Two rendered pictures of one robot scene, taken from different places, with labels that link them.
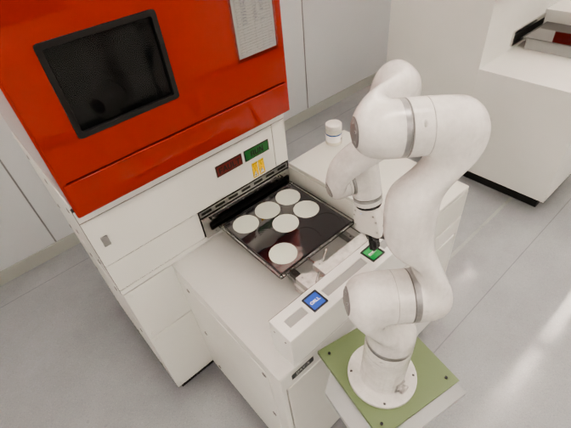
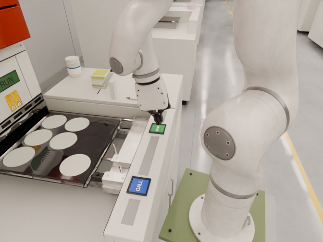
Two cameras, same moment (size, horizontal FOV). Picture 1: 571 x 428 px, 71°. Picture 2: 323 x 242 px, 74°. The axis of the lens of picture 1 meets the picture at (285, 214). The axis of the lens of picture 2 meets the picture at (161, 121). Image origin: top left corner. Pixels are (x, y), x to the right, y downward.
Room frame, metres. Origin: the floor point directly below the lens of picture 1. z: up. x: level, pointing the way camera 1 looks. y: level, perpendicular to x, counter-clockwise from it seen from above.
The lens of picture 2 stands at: (0.37, 0.16, 1.45)
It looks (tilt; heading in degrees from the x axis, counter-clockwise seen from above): 36 degrees down; 317
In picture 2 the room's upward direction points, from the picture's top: straight up
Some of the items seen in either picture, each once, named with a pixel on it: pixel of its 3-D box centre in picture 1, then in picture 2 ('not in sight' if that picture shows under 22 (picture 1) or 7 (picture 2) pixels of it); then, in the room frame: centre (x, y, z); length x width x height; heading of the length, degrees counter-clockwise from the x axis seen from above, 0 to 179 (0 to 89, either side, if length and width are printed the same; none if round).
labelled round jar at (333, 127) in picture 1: (333, 132); (73, 66); (1.51, -0.25, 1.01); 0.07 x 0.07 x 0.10
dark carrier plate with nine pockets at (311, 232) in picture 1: (285, 223); (63, 140); (1.10, 0.00, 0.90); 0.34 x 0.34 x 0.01; 37
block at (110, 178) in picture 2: (308, 284); (116, 179); (0.81, -0.04, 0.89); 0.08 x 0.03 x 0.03; 37
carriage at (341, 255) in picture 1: (341, 263); (130, 152); (0.90, -0.17, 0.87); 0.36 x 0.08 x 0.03; 127
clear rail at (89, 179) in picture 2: (319, 248); (107, 146); (0.96, -0.11, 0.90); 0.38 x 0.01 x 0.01; 127
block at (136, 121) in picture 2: not in sight; (141, 121); (1.00, -0.30, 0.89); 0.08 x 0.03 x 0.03; 37
